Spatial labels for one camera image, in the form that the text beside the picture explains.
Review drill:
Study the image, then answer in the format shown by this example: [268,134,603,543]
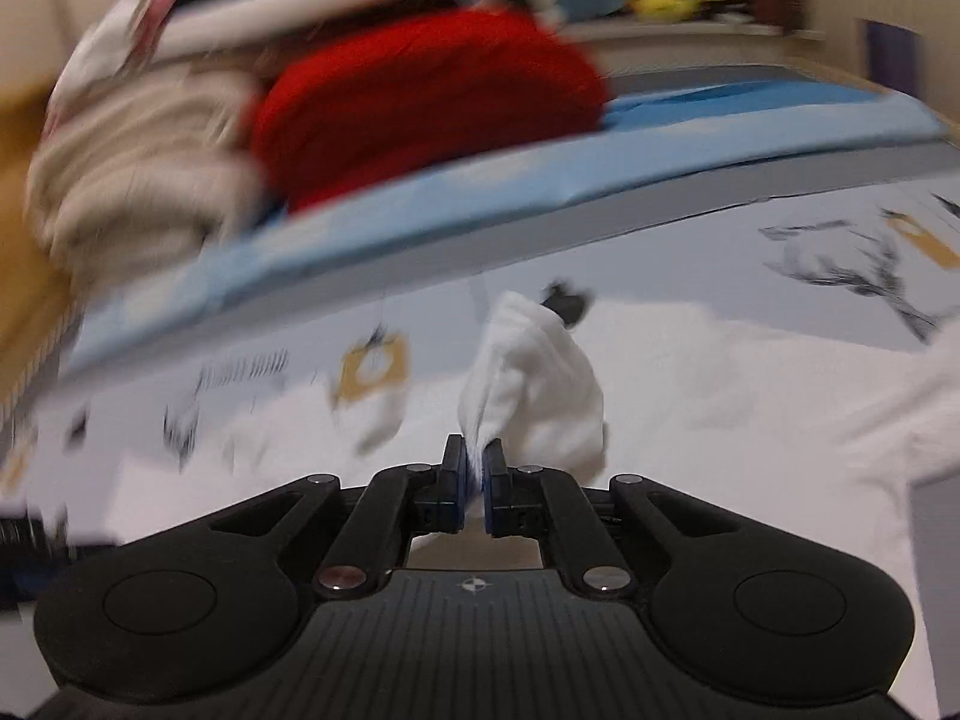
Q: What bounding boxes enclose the wooden headboard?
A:
[0,78,78,421]

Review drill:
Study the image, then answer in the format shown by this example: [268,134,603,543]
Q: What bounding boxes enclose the printed grey bed sheet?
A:
[0,62,960,720]

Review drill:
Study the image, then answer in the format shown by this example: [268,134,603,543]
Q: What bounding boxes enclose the red folded blanket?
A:
[251,10,610,213]

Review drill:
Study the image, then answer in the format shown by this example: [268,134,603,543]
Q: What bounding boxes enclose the white folded clothes stack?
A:
[47,0,397,119]

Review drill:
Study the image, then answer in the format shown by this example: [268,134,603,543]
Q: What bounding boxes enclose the white t-shirt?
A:
[29,289,960,714]

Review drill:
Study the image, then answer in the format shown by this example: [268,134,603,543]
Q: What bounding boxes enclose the cream folded quilt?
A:
[25,68,270,291]

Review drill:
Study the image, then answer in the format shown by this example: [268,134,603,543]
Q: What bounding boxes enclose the light blue folded sheet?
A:
[64,80,947,374]

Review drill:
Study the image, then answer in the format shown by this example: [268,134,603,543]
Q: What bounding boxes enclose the purple box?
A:
[862,21,921,98]

